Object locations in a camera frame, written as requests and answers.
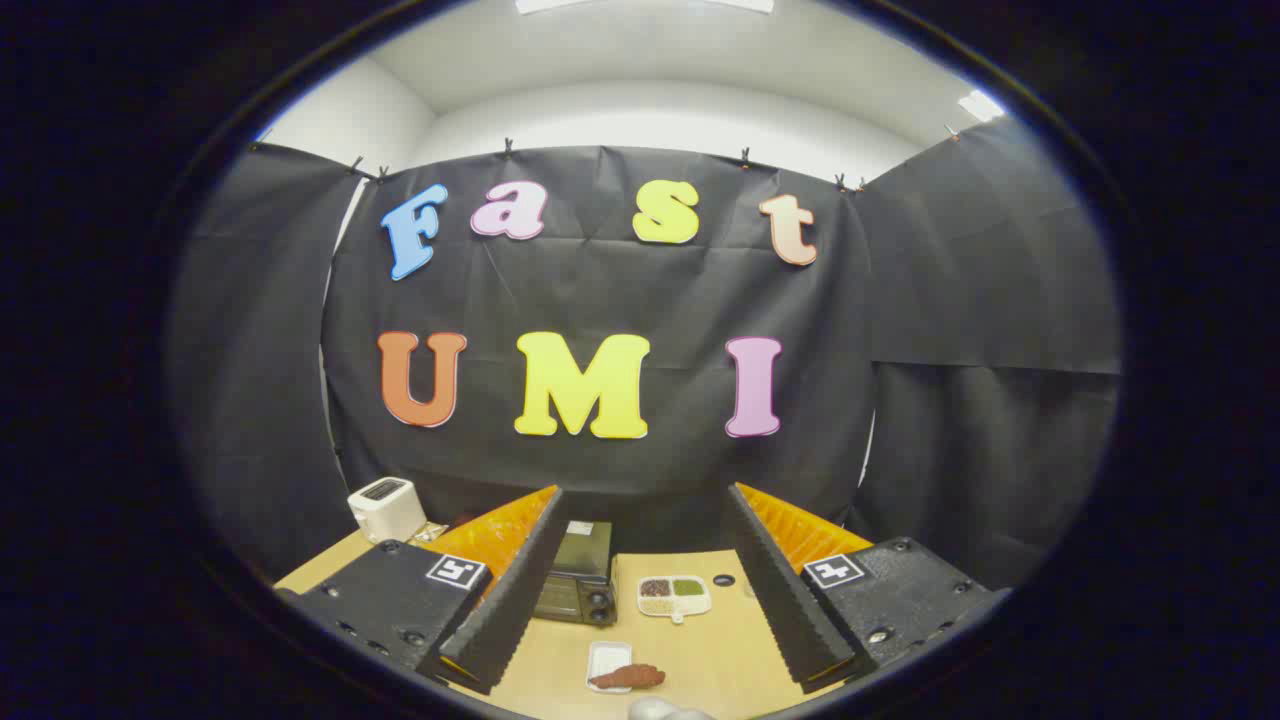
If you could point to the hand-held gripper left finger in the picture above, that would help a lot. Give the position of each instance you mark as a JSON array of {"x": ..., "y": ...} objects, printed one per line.
[{"x": 520, "y": 580}]

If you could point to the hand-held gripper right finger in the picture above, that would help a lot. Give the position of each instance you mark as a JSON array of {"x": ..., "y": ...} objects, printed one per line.
[{"x": 775, "y": 585}]

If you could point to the black toaster oven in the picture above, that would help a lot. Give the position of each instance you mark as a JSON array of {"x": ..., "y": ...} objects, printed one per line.
[{"x": 578, "y": 555}]

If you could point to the brown meat piece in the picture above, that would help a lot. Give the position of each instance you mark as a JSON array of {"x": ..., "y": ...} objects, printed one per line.
[{"x": 630, "y": 677}]

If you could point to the white toaster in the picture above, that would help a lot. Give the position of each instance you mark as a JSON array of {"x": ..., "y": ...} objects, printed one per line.
[{"x": 385, "y": 510}]

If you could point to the white divided dish with seeds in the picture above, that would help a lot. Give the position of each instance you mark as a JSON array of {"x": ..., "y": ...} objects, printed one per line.
[{"x": 673, "y": 597}]

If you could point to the white rectangular tray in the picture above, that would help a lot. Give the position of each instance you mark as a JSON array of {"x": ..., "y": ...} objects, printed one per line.
[{"x": 606, "y": 655}]

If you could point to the small ceiling light panel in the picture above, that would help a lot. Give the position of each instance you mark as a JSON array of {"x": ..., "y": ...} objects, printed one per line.
[{"x": 981, "y": 104}]

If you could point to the long ceiling light panel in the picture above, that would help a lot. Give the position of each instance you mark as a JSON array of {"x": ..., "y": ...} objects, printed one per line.
[{"x": 640, "y": 4}]

